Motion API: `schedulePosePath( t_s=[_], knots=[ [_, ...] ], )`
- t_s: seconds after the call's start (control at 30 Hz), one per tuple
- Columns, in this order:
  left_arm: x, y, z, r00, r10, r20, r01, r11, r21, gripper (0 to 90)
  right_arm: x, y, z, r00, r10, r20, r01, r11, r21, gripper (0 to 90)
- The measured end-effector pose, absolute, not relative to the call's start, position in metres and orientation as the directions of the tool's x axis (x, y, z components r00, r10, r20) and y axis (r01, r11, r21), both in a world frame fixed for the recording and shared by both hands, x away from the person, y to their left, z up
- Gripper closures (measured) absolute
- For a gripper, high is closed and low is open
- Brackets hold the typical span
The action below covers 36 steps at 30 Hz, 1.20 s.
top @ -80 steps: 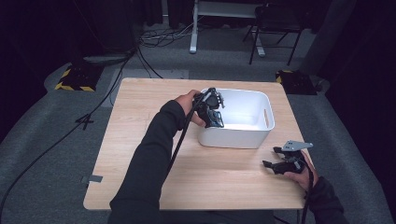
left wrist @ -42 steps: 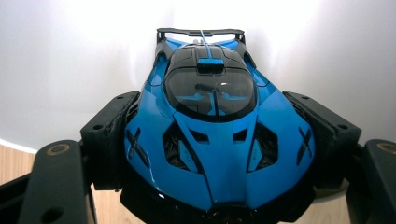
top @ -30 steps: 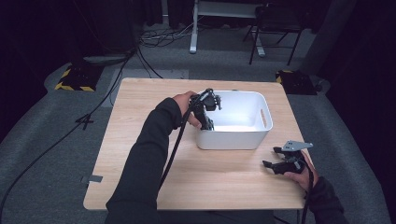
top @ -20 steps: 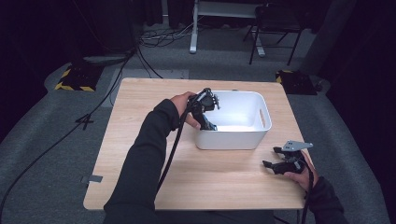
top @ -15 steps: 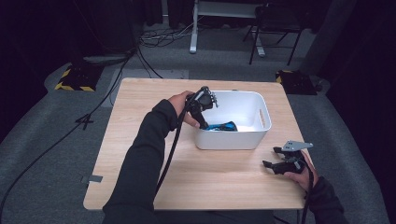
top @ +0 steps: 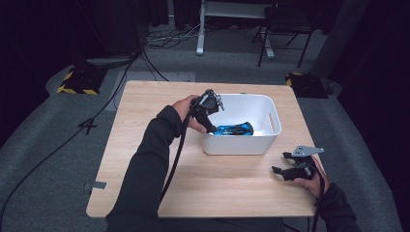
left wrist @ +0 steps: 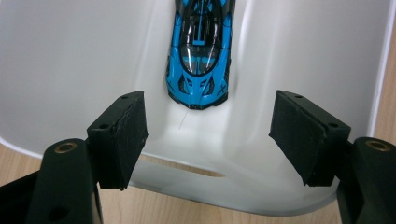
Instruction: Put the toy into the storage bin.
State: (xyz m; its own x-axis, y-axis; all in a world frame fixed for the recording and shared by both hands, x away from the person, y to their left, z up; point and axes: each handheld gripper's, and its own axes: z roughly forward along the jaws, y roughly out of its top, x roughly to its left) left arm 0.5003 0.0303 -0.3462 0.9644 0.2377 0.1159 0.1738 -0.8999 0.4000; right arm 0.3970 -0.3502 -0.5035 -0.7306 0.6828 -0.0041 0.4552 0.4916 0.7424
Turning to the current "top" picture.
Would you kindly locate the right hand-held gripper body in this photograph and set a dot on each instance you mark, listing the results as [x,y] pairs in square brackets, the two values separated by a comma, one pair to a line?
[304,169]

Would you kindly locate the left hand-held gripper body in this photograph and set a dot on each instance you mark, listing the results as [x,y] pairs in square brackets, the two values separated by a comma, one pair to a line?
[209,103]

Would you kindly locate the blue and black toy car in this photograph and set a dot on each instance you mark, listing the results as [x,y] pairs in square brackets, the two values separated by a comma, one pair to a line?
[243,127]

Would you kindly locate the white plastic bin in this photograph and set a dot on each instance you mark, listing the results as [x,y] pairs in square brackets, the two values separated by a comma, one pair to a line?
[238,145]

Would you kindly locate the person's right hand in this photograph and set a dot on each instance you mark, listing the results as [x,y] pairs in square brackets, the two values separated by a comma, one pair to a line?
[319,183]

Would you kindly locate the person's left hand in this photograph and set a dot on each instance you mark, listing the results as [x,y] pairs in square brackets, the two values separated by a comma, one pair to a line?
[183,108]

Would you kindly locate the black yellow striped stand base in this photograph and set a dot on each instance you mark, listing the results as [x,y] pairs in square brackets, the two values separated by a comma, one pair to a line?
[82,82]
[306,85]

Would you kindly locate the black metal chair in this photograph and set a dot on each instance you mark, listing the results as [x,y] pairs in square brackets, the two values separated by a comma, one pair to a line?
[285,19]

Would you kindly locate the black tape cross mark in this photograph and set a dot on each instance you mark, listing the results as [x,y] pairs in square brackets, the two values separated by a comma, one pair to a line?
[87,125]

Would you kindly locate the grey tape strip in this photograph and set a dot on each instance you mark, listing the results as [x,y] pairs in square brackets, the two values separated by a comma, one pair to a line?
[96,185]

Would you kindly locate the white desk frame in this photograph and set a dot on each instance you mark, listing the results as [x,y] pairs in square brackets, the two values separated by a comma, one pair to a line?
[201,32]

